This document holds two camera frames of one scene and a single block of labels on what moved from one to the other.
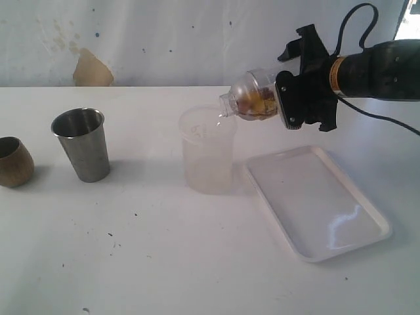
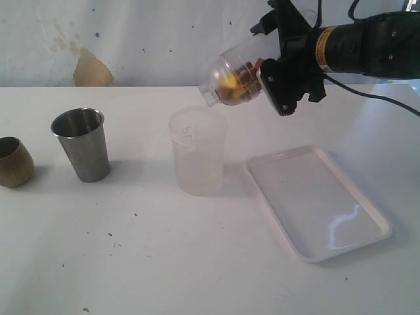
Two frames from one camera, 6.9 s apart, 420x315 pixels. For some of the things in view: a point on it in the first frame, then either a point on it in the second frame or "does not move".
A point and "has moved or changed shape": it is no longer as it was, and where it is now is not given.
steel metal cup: (81, 132) does not move
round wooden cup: (16, 162) does not move
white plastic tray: (319, 214) does not move
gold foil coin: (256, 102) -> (230, 80)
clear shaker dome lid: (252, 97) -> (231, 80)
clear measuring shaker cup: (293, 66) has moved or changed shape
